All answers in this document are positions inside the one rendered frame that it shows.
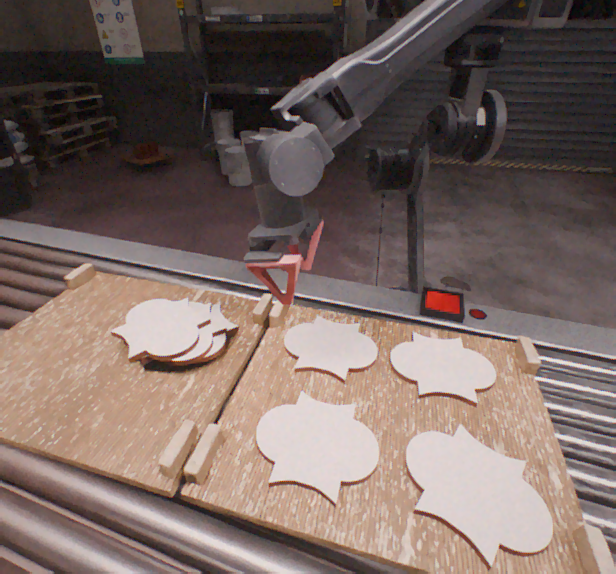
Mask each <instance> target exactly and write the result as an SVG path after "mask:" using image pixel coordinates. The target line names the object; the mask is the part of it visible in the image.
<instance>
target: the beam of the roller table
mask: <svg viewBox="0 0 616 574"><path fill-rule="evenodd" d="M0 239H2V240H7V241H12V242H16V243H21V244H26V245H31V246H36V247H41V248H46V249H51V250H56V251H61V252H66V253H71V254H75V255H80V256H85V257H90V258H95V259H100V260H105V261H110V262H115V263H120V264H125V265H130V266H134V267H139V268H144V269H149V270H154V271H159V272H164V273H169V274H174V275H179V276H184V277H189V278H193V279H198V280H203V281H208V282H213V283H218V284H223V285H228V286H233V287H238V288H243V289H247V290H252V291H257V292H262V293H267V294H272V292H271V291H270V290H269V289H268V288H267V287H266V286H265V285H264V284H263V283H262V282H261V281H260V280H259V279H258V278H257V277H256V276H255V275H254V274H253V273H252V272H250V271H249V270H248V269H247V267H246V264H245V262H240V261H234V260H229V259H223V258H218V257H212V256H207V255H201V254H196V253H190V252H185V251H179V250H174V249H168V248H163V247H157V246H152V245H146V244H141V243H135V242H130V241H124V240H119V239H113V238H108V237H102V236H97V235H91V234H85V233H80V232H74V231H69V230H63V229H58V228H52V227H47V226H41V225H36V224H30V223H25V222H19V221H14V220H8V219H0ZM266 270H267V272H268V273H269V275H270V276H271V277H272V279H273V280H274V282H275V283H276V285H277V286H278V287H279V289H280V290H281V292H282V293H283V294H284V295H286V288H287V278H288V273H287V272H285V271H282V269H266ZM272 295H273V294H272ZM421 295H422V294H416V293H411V292H405V291H400V290H394V289H389V288H383V287H378V286H372V285H367V284H361V283H356V282H350V281H345V280H339V279H333V278H328V277H322V276H317V275H311V274H306V273H300V272H299V274H298V278H297V283H296V288H295V293H294V298H293V299H297V300H302V301H306V302H311V303H316V304H321V305H326V306H331V307H336V308H341V309H346V310H351V311H356V312H361V313H365V314H370V315H375V316H380V317H385V318H390V319H395V320H400V321H405V322H410V323H415V324H420V325H424V326H429V327H434V328H439V329H444V330H449V331H454V332H459V333H464V334H469V335H474V336H478V337H484V338H489V339H495V340H501V341H507V342H513V343H516V342H517V339H518V337H519V336H526V337H529V338H530V340H531V342H532V344H533V346H534V348H537V349H542V350H547V351H552V352H557V353H562V354H567V355H572V356H577V357H582V358H587V359H592V360H596V361H601V362H606V363H611V364H616V330H615V329H609V328H604V327H598V326H593V325H587V324H581V323H576V322H570V321H565V320H559V319H554V318H548V317H543V316H537V315H532V314H526V313H521V312H515V311H510V310H504V309H499V308H493V307H488V306H482V305H477V304H471V303H466V302H464V308H465V318H464V321H463V323H458V322H453V321H448V320H443V319H438V318H433V317H428V316H423V315H420V305H421ZM470 309H479V310H482V311H484V312H485V313H486V315H487V318H486V319H483V320H479V319H475V318H473V317H471V316H470V315H469V313H468V312H469V310H470Z"/></svg>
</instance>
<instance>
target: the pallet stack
mask: <svg viewBox="0 0 616 574"><path fill-rule="evenodd" d="M78 87H86V88H87V92H88V93H87V94H82V95H81V94H79V93H80V92H79V89H78ZM28 91H29V92H28ZM55 91H61V92H60V94H56V95H52V94H55V93H56V92H55ZM97 94H100V92H99V89H98V85H97V83H76V82H75V83H74V82H66V83H65V82H57V83H56V82H44V83H37V84H29V85H21V86H14V87H6V88H0V110H1V112H2V113H1V115H2V117H3V118H4V119H3V120H6V121H12V122H14V123H17V124H18V125H19V126H18V127H17V128H16V129H15V130H13V131H18V132H20V133H22V134H24V135H25V138H24V139H23V140H22V141H21V142H24V143H27V144H28V147H27V148H26V149H25V150H24V151H22V152H20V153H25V154H29V155H32V156H34V159H32V160H31V161H29V162H35V164H36V166H38V165H41V164H44V163H46V164H45V166H47V167H46V169H54V168H57V167H60V166H63V165H66V164H69V163H72V162H75V161H77V160H80V159H83V158H85V157H88V156H91V155H93V154H96V153H99V152H101V151H104V150H106V149H108V148H110V147H111V146H112V145H111V142H110V141H109V139H110V138H109V137H108V136H107V133H106V131H107V130H110V129H113V128H116V127H118V126H117V121H116V118H115V117H105V116H104V114H103V110H102V108H101V107H102V106H105V105H104V101H103V100H102V98H103V97H102V95H97ZM86 99H91V102H92V106H85V105H86V104H85V103H86V102H85V100H86ZM89 110H92V111H91V113H92V115H93V116H84V115H85V111H89ZM103 121H104V123H105V125H92V124H96V123H99V122H103ZM94 134H95V135H96V137H92V138H91V137H89V136H90V135H94ZM100 142H101V144H100V146H101V148H99V149H97V150H94V151H91V152H88V151H87V148H90V147H93V146H94V144H97V143H100ZM73 153H74V154H75V158H72V159H69V160H66V161H64V162H61V163H60V162H59V160H58V158H61V157H64V156H67V155H70V154H73Z"/></svg>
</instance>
